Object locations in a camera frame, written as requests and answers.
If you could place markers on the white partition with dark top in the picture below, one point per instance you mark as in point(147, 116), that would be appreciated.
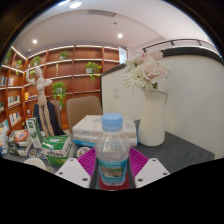
point(193, 100)

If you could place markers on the tall green white carton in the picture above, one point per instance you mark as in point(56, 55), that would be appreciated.
point(34, 131)

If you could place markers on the white ceramic vase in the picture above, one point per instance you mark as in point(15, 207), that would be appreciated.
point(152, 120)

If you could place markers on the recessed ceiling downlight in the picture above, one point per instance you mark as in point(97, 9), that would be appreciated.
point(119, 35)
point(34, 41)

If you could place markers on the flat green white box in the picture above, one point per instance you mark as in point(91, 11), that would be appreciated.
point(58, 146)

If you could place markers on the white wall notice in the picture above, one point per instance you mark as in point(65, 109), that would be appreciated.
point(123, 55)

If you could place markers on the tan upholstered chair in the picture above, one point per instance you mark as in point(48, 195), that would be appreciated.
point(83, 110)

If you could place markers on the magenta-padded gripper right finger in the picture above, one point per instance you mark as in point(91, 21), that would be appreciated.
point(151, 172)

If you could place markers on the small decorative shell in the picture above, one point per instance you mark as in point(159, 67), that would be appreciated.
point(83, 151)
point(32, 153)

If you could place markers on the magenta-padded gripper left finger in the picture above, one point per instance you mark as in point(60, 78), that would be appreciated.
point(71, 172)

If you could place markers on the clear blue-capped water bottle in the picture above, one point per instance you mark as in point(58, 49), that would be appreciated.
point(112, 151)

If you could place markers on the white wall socket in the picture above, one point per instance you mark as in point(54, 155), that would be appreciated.
point(116, 92)

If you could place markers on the dark blue chair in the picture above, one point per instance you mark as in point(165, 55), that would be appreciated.
point(56, 123)

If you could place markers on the wooden shelf unit with books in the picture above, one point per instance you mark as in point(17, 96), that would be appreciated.
point(83, 85)

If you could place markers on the branched ceiling lamp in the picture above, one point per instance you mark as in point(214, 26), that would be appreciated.
point(75, 4)

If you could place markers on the wooden artist mannequin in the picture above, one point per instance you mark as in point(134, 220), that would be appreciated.
point(41, 86)

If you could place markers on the ceiling air vent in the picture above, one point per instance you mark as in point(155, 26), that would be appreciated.
point(101, 13)

